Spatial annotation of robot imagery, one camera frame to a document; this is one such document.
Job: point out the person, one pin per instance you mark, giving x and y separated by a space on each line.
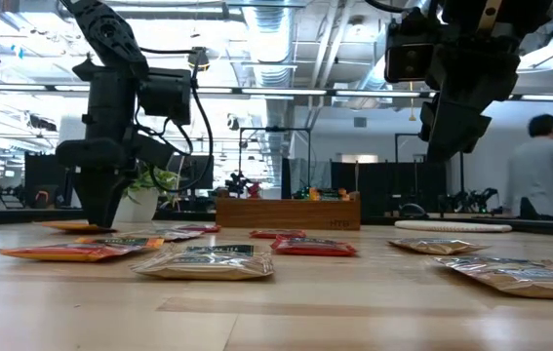
539 170

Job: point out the round woven placemat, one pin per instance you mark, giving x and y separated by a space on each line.
451 226

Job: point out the black monitor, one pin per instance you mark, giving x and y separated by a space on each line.
198 168

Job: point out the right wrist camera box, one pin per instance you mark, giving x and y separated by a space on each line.
410 63

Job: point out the beige tea packet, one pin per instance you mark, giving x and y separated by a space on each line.
203 265
515 280
169 234
434 246

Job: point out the linear ceiling light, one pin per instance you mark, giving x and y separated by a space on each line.
281 91

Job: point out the black partition screen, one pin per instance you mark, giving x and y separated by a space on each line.
378 190

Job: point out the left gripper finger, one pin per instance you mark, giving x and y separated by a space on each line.
101 195

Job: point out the red tea packet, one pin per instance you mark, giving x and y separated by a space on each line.
276 234
312 247
200 228

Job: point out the orange tea packet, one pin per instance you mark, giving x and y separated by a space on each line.
61 226
315 194
61 252

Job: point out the green plant in white pot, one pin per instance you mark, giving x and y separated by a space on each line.
137 207

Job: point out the wooden tea organizer box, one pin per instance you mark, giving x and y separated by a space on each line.
281 214

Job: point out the black frame stand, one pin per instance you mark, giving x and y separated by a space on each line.
276 129
403 134

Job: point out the black cabinet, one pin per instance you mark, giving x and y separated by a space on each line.
44 180

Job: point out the silver ceiling air duct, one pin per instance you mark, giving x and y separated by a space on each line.
271 49

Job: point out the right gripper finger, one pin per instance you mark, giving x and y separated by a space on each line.
451 131

